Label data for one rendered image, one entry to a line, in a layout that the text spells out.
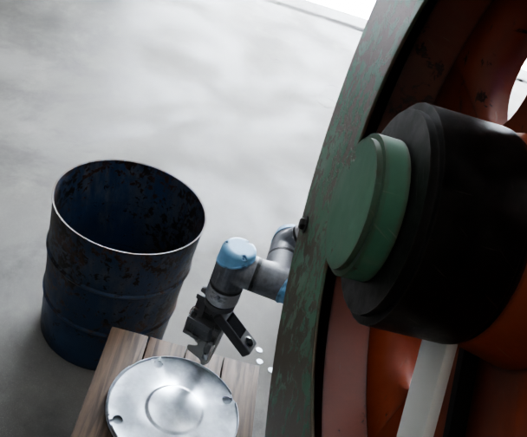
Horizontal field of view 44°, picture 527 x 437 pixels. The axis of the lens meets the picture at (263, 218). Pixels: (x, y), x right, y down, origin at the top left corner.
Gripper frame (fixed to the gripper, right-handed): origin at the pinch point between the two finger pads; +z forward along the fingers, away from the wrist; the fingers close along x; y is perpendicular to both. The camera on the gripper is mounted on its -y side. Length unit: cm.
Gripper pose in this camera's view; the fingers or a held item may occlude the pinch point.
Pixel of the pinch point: (206, 361)
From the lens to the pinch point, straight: 159.3
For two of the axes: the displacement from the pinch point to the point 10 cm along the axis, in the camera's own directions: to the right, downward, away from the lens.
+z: -3.0, 7.7, 5.6
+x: -3.6, 4.5, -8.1
